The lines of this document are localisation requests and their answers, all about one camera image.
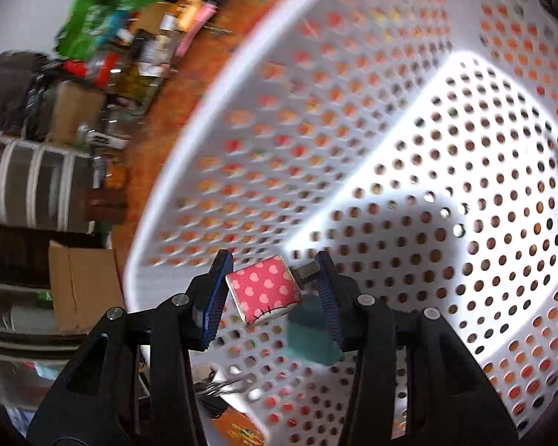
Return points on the white perforated plastic basket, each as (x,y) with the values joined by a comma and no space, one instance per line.
(158,288)

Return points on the pink heart-print charger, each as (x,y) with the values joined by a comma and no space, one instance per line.
(262,288)

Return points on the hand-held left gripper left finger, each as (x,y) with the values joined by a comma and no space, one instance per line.
(216,297)

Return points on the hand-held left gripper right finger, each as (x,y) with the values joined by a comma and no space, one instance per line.
(329,304)

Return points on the teal block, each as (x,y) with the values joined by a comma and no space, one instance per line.
(312,337)

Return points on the cardboard box with tray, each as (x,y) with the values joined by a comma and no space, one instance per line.
(72,111)

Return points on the black bag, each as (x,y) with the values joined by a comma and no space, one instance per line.
(9,83)

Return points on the green plastic bag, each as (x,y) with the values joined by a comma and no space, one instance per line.
(97,14)

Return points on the jar of green olives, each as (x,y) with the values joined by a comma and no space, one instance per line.
(137,83)

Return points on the clear plastic drawer unit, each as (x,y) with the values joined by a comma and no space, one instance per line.
(28,186)

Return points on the orange-filled jar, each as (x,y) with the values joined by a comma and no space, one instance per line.
(116,176)

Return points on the large open cardboard box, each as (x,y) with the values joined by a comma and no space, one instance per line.
(81,288)

